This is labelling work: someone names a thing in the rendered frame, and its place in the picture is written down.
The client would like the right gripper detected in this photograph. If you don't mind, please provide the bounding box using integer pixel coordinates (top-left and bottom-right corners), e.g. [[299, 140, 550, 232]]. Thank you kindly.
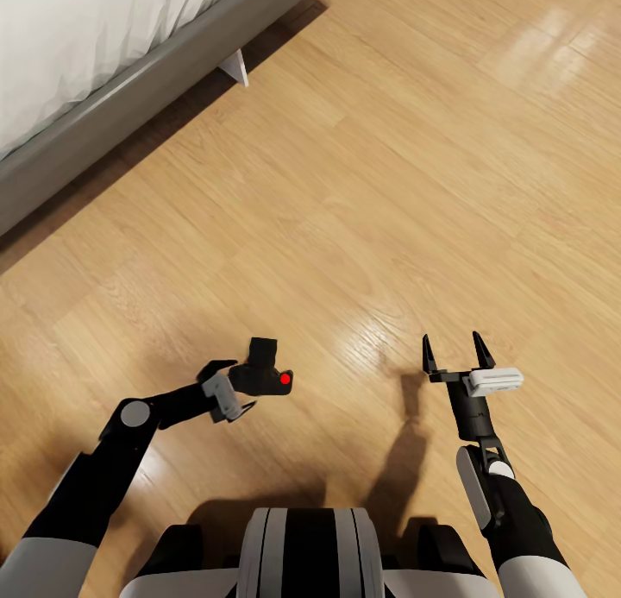
[[423, 331, 496, 418]]

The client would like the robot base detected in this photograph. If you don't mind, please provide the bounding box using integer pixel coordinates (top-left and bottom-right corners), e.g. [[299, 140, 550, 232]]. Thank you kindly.
[[119, 525, 502, 598]]

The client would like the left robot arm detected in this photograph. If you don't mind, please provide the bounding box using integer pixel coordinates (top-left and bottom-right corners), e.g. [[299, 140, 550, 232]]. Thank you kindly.
[[0, 359, 244, 598]]

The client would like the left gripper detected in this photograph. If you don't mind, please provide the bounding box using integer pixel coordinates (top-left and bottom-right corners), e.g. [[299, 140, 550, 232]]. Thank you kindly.
[[180, 359, 237, 423]]

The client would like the digital camera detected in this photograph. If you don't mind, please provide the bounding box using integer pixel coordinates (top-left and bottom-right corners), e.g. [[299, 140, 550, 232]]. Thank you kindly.
[[227, 337, 293, 397]]

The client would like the robot trunk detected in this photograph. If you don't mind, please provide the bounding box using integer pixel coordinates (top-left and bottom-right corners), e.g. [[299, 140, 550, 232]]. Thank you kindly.
[[236, 508, 385, 598]]

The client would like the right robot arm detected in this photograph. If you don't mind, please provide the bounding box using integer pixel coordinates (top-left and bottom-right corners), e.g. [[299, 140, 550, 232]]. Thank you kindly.
[[423, 331, 587, 598]]

